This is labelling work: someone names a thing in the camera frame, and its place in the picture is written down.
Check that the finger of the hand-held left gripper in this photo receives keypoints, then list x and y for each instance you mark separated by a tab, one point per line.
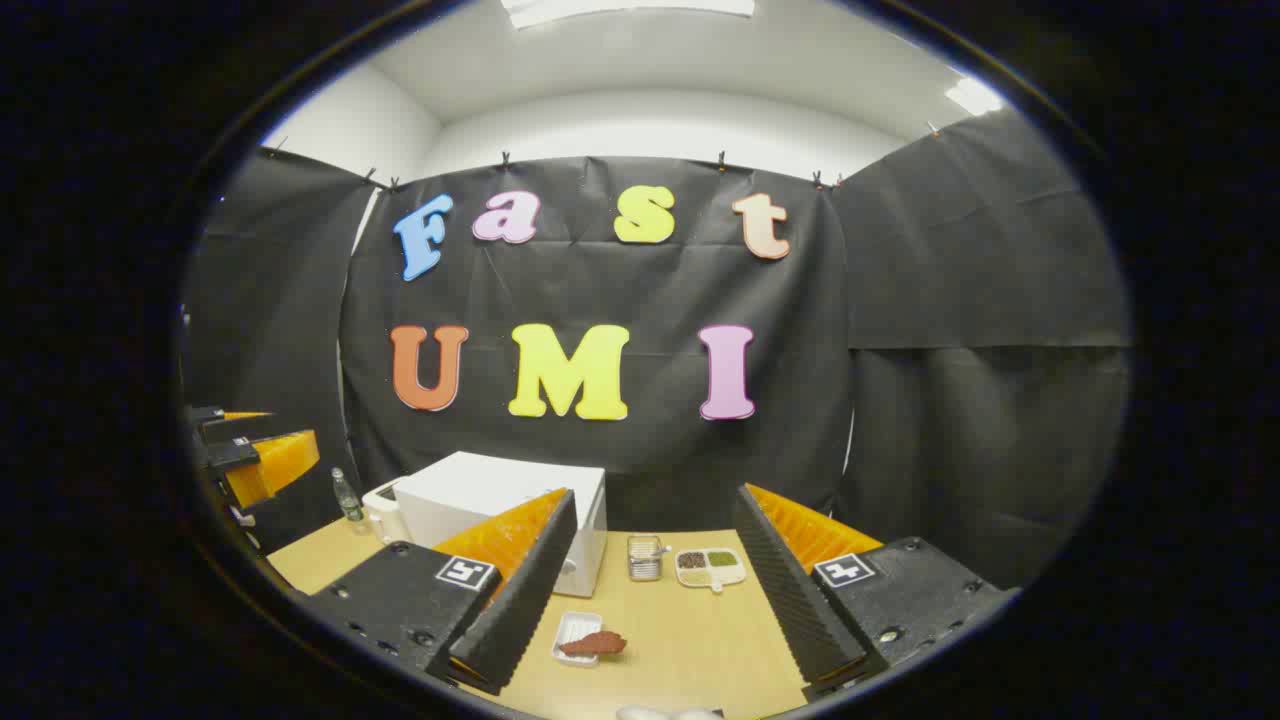
208	414
275	465

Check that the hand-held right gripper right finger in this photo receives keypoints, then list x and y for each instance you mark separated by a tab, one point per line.
790	600

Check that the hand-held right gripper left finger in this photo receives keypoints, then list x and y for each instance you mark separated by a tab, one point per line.
520	600

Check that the brown meat piece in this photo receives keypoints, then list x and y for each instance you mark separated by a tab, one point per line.
598	643

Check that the white microwave oven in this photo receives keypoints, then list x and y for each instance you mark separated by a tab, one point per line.
470	492

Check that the small white rectangular tray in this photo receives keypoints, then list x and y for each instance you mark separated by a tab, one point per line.
573	627

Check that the clear plastic bottle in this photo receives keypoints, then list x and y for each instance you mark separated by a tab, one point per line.
347	500

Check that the white divided grain dish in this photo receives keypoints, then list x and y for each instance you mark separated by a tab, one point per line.
710	570

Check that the white kettle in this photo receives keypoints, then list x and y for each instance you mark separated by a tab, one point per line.
383	515

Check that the metal mesh basket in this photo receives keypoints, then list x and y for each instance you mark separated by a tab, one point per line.
645	560

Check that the ceiling light panel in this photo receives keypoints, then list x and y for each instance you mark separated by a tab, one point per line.
620	8
973	96

